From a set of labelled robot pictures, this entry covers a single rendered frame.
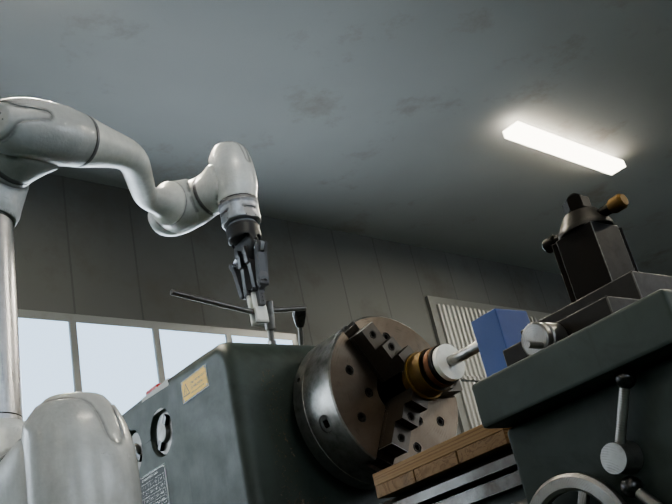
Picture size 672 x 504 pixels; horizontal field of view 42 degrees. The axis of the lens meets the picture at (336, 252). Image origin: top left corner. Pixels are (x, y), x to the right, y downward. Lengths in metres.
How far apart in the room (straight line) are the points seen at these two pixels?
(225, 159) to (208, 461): 0.67
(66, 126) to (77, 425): 0.55
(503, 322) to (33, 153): 0.84
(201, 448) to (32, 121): 0.71
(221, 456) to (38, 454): 0.52
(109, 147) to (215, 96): 3.00
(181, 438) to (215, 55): 2.80
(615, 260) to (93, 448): 0.77
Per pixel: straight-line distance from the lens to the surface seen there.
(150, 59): 4.38
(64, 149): 1.61
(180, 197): 2.04
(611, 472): 1.05
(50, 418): 1.32
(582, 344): 1.05
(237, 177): 1.99
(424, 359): 1.61
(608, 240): 1.30
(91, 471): 1.28
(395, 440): 1.62
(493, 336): 1.49
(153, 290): 5.10
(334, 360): 1.65
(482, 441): 1.31
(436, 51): 4.75
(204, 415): 1.80
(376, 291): 6.27
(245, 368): 1.73
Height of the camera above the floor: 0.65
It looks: 24 degrees up
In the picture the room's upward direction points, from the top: 13 degrees counter-clockwise
